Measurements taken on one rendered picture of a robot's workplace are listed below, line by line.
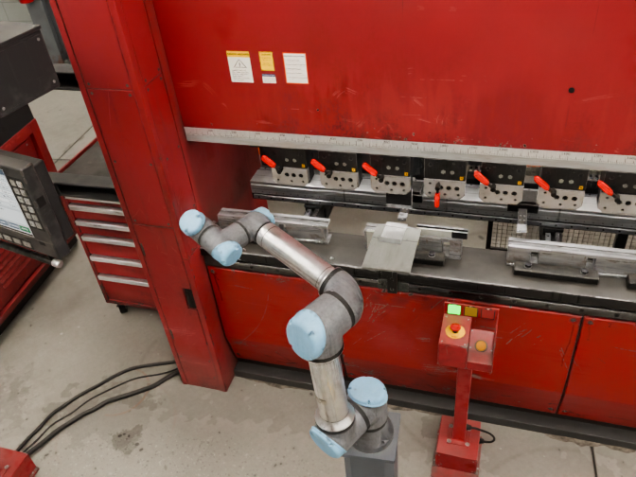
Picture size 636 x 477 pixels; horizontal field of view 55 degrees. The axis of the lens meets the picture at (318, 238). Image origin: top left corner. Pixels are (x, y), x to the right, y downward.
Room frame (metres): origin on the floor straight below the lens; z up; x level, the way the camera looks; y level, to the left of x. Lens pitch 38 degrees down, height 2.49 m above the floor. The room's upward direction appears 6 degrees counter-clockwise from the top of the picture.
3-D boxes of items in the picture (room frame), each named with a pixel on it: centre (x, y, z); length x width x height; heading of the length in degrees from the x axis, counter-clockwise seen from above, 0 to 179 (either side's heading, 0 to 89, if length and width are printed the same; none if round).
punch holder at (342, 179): (2.03, -0.12, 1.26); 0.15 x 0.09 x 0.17; 70
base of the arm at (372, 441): (1.17, -0.10, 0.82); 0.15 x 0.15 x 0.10
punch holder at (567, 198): (1.75, -0.87, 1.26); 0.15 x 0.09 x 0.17; 70
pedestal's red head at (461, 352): (1.54, -0.52, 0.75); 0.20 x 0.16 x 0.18; 70
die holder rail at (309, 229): (2.15, 0.18, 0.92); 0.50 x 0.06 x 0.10; 70
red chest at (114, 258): (2.81, 0.95, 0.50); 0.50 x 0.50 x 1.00; 70
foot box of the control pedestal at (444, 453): (1.52, -0.51, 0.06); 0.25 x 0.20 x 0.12; 160
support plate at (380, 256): (1.82, -0.28, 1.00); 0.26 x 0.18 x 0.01; 160
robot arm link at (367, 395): (1.16, -0.09, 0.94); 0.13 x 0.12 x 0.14; 132
